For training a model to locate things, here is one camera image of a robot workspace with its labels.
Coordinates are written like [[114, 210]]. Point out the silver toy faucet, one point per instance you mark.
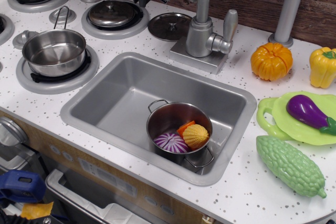
[[202, 48]]

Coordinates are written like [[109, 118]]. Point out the steel lid on burner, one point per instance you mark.
[[111, 13]]

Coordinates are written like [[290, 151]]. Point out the steel lid on counter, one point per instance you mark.
[[169, 26]]

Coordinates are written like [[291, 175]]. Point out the grey stove knob middle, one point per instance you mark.
[[62, 15]]

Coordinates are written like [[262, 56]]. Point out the steel saucepan on burner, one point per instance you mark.
[[55, 52]]

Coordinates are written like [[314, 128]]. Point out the grey sink basin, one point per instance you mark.
[[115, 105]]

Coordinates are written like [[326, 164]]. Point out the grey stove knob left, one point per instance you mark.
[[22, 38]]

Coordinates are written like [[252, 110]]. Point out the far left stove burner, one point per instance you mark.
[[7, 29]]

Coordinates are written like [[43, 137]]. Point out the grey vertical pole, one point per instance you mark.
[[285, 24]]

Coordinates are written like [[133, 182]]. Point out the orange toy carrot piece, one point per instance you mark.
[[182, 128]]

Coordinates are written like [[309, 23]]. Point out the orange toy pumpkin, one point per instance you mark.
[[271, 61]]

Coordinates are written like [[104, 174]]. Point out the yellow toy corn piece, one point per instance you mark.
[[195, 136]]

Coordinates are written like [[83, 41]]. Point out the purple toy onion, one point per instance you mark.
[[172, 142]]

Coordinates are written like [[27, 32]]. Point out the yellow toy bell pepper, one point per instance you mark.
[[322, 67]]

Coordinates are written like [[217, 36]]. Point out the silver round oven knob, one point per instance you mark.
[[11, 133]]

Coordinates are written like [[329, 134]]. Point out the purple toy eggplant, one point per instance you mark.
[[303, 109]]

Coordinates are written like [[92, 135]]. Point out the light green plastic plate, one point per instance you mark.
[[273, 117]]

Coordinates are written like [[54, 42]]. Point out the green toy bitter gourd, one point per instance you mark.
[[291, 166]]

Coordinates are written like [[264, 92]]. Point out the yellow tape piece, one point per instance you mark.
[[36, 210]]

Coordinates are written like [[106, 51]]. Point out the steel pot with two handles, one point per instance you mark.
[[167, 117]]

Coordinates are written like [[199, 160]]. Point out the grey oven door handle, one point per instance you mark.
[[112, 213]]

